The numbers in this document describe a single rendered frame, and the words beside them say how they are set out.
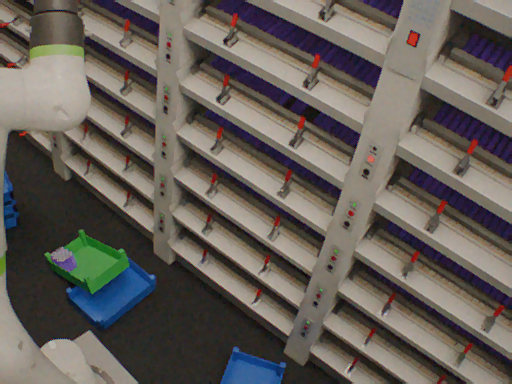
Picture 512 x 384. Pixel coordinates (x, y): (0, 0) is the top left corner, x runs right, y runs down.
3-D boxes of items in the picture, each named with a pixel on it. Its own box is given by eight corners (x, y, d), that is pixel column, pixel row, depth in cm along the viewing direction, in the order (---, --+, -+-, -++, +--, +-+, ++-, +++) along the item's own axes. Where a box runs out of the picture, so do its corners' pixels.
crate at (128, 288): (101, 333, 203) (99, 322, 198) (67, 301, 211) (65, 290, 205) (156, 288, 222) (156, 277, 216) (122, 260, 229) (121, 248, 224)
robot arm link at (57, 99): (79, 133, 98) (101, 128, 89) (12, 135, 91) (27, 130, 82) (77, 57, 97) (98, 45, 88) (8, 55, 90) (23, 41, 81)
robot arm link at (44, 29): (33, 42, 83) (18, 54, 90) (101, 46, 90) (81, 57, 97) (33, 5, 82) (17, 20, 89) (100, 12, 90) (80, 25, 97)
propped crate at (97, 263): (50, 269, 220) (43, 254, 216) (87, 244, 233) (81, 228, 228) (91, 295, 202) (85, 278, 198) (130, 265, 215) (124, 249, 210)
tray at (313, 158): (343, 191, 149) (345, 173, 141) (181, 92, 172) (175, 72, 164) (382, 141, 156) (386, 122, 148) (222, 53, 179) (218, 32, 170)
